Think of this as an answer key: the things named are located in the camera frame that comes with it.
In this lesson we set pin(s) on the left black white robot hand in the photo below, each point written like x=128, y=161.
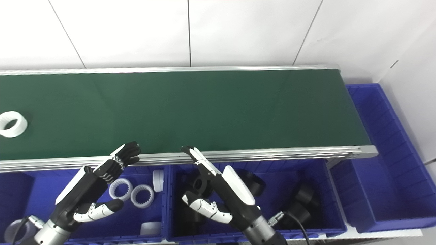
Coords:
x=85, y=190

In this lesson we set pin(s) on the blue bin with black parts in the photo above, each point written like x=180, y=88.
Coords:
x=282, y=177

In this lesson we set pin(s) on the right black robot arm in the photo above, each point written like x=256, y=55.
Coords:
x=264, y=233

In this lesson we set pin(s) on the blue bin with white parts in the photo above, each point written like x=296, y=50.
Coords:
x=41, y=190

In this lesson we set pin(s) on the black plastic part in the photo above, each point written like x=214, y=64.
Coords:
x=255, y=185
x=306, y=195
x=299, y=214
x=197, y=185
x=187, y=219

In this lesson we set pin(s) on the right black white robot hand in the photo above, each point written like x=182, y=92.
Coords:
x=235, y=195

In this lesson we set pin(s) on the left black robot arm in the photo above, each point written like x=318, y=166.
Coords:
x=51, y=234

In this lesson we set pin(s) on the large empty blue bin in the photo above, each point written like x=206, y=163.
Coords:
x=381, y=170

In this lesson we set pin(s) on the green conveyor belt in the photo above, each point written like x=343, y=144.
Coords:
x=272, y=152
x=204, y=109

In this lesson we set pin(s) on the white plastic cylinder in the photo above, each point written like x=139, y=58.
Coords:
x=150, y=228
x=158, y=180

